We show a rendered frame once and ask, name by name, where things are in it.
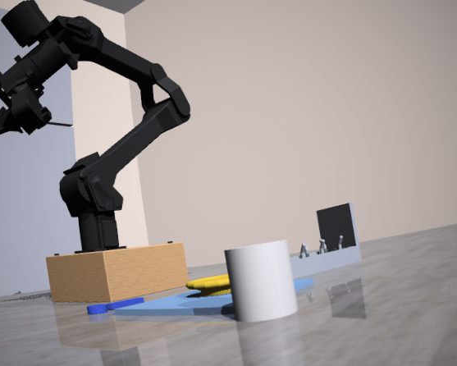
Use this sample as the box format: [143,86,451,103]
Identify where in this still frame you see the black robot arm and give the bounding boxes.
[1,0,191,254]

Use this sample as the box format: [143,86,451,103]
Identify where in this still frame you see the light blue rectangular mat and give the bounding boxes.
[114,277,313,316]

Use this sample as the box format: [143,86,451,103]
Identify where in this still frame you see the white cylinder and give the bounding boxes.
[224,240,298,323]

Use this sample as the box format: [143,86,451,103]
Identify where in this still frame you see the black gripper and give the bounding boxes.
[0,55,46,135]

